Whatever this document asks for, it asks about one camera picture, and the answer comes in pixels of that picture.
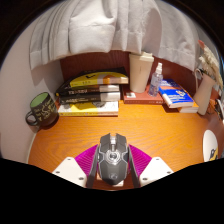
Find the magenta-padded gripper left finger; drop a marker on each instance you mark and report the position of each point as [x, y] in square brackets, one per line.
[69, 168]

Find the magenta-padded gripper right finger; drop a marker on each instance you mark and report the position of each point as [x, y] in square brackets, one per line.
[156, 168]

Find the grey black computer mouse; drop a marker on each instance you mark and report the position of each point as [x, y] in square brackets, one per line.
[113, 158]

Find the round white yellow mouse pad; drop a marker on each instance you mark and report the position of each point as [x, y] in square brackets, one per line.
[210, 146]

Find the white yellow book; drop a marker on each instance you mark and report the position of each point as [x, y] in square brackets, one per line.
[88, 108]

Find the dark mug green inside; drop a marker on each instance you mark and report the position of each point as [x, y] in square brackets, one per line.
[45, 110]

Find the orange book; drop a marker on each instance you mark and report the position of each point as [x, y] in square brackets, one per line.
[190, 108]

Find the red-brown book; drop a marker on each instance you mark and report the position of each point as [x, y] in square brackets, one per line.
[140, 98]

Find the black book white edge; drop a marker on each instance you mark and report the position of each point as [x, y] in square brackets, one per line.
[90, 90]
[90, 98]

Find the blue book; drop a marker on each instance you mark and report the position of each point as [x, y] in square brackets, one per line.
[176, 95]

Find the clear spray bottle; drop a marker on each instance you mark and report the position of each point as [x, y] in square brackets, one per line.
[155, 83]

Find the white jug vase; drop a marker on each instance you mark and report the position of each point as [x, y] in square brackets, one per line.
[204, 95]

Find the yellow black book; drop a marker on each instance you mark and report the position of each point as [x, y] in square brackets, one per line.
[96, 79]

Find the cream tumbler with lid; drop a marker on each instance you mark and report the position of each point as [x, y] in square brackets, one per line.
[140, 73]

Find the white curtain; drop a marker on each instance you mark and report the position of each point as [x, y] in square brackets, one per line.
[100, 30]

